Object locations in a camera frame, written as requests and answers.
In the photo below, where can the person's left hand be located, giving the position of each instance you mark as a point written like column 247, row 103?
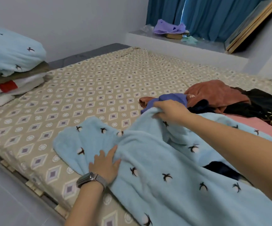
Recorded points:
column 105, row 164

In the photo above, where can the person's right hand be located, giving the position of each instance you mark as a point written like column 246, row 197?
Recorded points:
column 172, row 110

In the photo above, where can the purple-blue garment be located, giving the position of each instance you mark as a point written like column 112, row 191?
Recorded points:
column 166, row 98

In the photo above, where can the rust brown garment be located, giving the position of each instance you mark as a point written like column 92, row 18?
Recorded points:
column 216, row 94

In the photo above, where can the light blue fleece pajama pants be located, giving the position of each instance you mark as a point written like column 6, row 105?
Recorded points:
column 173, row 186

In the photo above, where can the navy velvet garment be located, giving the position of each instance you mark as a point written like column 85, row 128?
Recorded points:
column 220, row 169

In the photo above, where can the bed with patterned beige sheet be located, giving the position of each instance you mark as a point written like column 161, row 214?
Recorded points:
column 79, row 87

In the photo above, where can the black garment yellow print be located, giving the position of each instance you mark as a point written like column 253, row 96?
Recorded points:
column 263, row 108

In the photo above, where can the pink shirt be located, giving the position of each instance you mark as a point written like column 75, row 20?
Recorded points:
column 263, row 127

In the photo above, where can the olive green trousers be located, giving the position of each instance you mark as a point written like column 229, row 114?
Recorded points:
column 18, row 75

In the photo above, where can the red and white jacket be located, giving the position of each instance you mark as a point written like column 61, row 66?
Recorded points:
column 6, row 86

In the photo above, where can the light blue fleece garment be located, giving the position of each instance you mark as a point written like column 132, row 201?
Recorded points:
column 9, row 51

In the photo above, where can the person's left forearm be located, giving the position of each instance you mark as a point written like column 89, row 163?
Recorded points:
column 86, row 204

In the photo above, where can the person's right forearm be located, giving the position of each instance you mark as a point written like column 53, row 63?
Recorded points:
column 239, row 148

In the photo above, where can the grey band wristwatch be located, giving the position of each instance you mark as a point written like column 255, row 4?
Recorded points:
column 90, row 179

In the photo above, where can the teal small item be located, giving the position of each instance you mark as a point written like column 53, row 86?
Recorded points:
column 190, row 39

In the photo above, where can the small wooden box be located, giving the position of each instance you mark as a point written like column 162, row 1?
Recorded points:
column 175, row 36

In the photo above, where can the purple cloth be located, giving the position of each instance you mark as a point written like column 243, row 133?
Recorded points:
column 169, row 27

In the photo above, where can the clear plastic bag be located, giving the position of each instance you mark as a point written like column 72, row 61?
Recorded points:
column 147, row 29

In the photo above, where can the blue curtain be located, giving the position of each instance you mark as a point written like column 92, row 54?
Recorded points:
column 211, row 16

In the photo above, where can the leaning wooden picture frames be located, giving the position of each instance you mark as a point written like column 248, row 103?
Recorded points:
column 251, row 25

